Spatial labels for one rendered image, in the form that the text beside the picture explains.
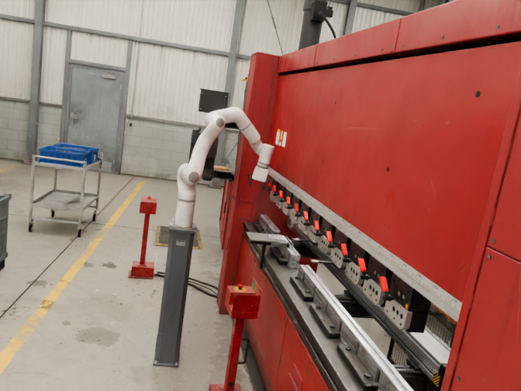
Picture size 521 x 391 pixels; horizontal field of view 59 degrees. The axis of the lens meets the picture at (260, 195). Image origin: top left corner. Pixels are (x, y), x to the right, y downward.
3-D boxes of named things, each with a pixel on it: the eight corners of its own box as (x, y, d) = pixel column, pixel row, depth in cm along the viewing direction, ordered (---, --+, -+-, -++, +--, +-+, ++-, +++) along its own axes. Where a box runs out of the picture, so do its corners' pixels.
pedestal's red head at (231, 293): (224, 303, 285) (228, 276, 282) (249, 304, 290) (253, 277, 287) (230, 319, 267) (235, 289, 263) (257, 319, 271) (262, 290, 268)
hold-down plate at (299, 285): (289, 280, 281) (290, 275, 281) (298, 280, 282) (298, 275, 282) (303, 301, 253) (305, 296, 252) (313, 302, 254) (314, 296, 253)
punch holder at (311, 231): (306, 235, 272) (311, 208, 269) (319, 237, 274) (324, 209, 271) (314, 243, 258) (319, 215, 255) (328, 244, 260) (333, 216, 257)
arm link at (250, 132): (235, 126, 327) (259, 159, 340) (242, 130, 312) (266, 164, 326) (245, 119, 327) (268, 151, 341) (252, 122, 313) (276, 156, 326)
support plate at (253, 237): (246, 233, 327) (246, 231, 327) (281, 236, 333) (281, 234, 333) (250, 240, 310) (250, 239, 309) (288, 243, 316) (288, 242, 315)
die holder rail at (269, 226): (258, 224, 403) (260, 213, 401) (264, 225, 404) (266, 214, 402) (270, 242, 355) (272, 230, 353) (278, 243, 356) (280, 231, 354)
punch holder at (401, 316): (383, 313, 177) (391, 272, 174) (403, 314, 178) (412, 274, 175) (402, 332, 162) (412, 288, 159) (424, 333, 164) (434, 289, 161)
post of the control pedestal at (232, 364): (222, 389, 290) (235, 309, 280) (231, 389, 292) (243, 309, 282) (224, 394, 285) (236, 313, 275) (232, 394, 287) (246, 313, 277)
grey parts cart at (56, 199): (50, 214, 639) (54, 146, 621) (98, 219, 648) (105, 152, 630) (24, 233, 551) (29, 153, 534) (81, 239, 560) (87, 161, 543)
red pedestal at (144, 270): (129, 271, 486) (136, 193, 470) (153, 272, 491) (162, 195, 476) (127, 278, 466) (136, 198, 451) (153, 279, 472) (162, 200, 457)
